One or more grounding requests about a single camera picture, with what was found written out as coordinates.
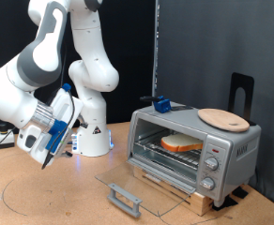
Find emergency stop button box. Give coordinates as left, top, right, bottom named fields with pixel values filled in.
left=0, top=123, right=16, bottom=150

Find glass oven door with handle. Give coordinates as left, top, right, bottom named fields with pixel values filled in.
left=94, top=157, right=197, bottom=218

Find round wooden cutting board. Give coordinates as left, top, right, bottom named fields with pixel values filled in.
left=197, top=108, right=251, bottom=133

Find metal oven rack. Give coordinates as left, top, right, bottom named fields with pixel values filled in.
left=133, top=128, right=205, bottom=172

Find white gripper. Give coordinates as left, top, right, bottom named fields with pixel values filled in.
left=37, top=88, right=89, bottom=165

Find silver oven knob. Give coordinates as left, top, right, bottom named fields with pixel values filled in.
left=204, top=157, right=220, bottom=172
left=200, top=176, right=216, bottom=191

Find white bread slice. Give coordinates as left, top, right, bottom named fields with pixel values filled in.
left=160, top=133, right=205, bottom=153

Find small blue object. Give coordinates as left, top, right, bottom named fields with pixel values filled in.
left=140, top=95, right=194, bottom=114

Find silver toaster oven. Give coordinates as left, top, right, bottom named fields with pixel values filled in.
left=126, top=100, right=263, bottom=208

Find black foam pad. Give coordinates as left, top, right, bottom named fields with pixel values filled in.
left=212, top=195, right=238, bottom=212
left=232, top=187, right=249, bottom=200

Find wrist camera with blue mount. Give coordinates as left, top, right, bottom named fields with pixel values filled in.
left=45, top=120, right=69, bottom=154

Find thin black camera cable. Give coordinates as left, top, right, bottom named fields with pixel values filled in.
left=41, top=89, right=76, bottom=171

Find black metal bookend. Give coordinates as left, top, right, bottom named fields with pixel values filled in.
left=228, top=72, right=257, bottom=127

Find grey metal pole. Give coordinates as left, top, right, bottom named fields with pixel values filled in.
left=151, top=0, right=160, bottom=102

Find wooden block under oven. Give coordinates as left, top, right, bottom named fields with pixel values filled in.
left=132, top=165, right=215, bottom=218

